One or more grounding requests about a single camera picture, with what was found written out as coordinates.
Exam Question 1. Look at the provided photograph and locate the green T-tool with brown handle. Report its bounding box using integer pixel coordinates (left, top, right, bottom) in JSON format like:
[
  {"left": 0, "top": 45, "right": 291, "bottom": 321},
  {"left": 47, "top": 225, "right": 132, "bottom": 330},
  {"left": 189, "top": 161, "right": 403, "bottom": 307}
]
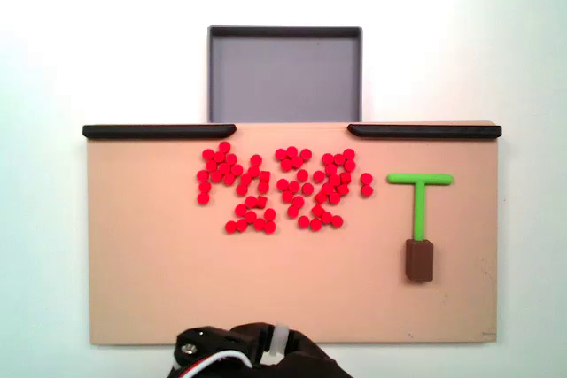
[{"left": 385, "top": 173, "right": 455, "bottom": 284}]

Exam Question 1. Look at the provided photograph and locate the beige flat board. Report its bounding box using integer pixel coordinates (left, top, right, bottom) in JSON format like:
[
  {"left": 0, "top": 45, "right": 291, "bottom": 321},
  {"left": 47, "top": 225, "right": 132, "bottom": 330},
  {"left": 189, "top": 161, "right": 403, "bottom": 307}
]
[{"left": 82, "top": 120, "right": 501, "bottom": 347}]

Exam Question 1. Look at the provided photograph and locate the grey square tray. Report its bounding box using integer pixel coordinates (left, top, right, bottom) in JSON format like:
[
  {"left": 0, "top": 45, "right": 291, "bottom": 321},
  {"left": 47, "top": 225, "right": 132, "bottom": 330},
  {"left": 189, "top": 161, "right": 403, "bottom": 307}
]
[{"left": 206, "top": 24, "right": 364, "bottom": 125}]

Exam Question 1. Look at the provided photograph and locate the white and red motor cable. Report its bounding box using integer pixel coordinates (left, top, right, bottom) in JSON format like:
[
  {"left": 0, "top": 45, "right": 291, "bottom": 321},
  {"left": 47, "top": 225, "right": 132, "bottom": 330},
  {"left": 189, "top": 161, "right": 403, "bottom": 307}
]
[{"left": 167, "top": 349, "right": 253, "bottom": 378}]

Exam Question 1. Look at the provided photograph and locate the white cable tie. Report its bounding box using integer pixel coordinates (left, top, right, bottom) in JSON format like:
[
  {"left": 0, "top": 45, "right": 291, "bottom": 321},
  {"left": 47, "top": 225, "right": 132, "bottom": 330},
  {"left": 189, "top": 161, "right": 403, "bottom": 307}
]
[{"left": 260, "top": 322, "right": 291, "bottom": 368}]

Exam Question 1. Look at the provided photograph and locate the black rail strip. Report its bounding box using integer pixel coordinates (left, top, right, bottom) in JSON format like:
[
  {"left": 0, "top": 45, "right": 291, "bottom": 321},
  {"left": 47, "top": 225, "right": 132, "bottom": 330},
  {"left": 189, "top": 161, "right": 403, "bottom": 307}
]
[
  {"left": 346, "top": 123, "right": 503, "bottom": 141},
  {"left": 82, "top": 124, "right": 237, "bottom": 141}
]

